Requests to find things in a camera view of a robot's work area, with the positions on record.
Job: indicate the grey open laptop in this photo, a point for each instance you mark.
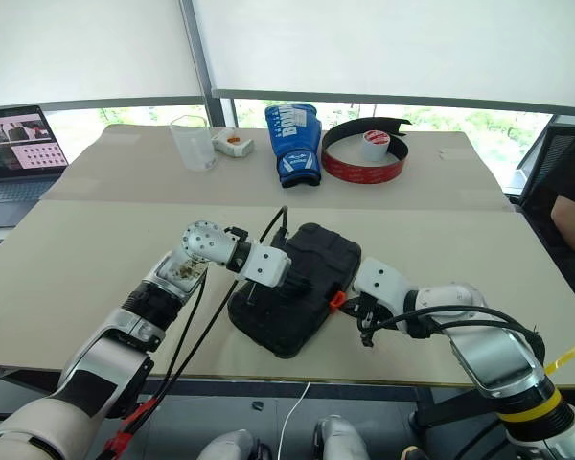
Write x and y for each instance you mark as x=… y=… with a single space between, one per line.
x=14 y=139

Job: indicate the tan rounded object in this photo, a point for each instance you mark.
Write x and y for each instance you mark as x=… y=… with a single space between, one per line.
x=410 y=454

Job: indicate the white tape roll red top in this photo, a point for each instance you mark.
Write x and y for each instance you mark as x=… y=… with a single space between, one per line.
x=374 y=146

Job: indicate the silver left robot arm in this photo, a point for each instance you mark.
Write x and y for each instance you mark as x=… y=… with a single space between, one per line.
x=124 y=345

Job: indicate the small white box with orange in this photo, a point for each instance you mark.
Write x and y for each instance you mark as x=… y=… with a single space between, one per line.
x=234 y=146

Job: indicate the white roller blind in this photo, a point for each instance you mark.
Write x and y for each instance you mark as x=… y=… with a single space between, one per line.
x=76 y=48
x=388 y=43

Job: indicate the small black floor object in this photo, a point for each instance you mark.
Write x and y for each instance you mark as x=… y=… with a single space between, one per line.
x=257 y=406

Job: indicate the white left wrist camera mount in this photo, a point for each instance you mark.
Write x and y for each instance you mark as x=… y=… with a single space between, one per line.
x=263 y=266

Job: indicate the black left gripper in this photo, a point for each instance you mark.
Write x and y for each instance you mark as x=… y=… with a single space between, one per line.
x=285 y=275

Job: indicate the silver rounded shape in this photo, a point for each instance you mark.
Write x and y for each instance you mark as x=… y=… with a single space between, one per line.
x=340 y=438
x=227 y=445

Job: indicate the black mesh office chair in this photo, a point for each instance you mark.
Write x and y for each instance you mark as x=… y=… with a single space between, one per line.
x=541 y=158

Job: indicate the black and red coiled band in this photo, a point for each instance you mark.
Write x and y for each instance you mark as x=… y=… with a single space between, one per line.
x=359 y=171

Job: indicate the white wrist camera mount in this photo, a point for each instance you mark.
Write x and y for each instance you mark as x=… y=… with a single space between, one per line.
x=381 y=282
x=263 y=266

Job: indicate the bare person forearm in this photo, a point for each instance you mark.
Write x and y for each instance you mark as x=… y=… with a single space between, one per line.
x=572 y=225

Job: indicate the grey window frame post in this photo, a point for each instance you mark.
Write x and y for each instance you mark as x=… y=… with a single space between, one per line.
x=215 y=81

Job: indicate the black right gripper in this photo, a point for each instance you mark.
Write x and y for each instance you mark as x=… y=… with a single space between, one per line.
x=371 y=314

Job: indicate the black plastic tool case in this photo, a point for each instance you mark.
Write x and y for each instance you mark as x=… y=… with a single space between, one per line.
x=278 y=326

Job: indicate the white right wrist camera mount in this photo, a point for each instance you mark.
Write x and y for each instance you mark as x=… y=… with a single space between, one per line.
x=381 y=282

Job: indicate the clear plastic measuring beaker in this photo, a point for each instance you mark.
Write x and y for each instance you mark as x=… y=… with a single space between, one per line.
x=194 y=146

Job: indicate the blue boxing glove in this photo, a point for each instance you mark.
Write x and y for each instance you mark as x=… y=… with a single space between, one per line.
x=294 y=144

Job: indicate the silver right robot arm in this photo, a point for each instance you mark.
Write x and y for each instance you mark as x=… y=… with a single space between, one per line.
x=489 y=345

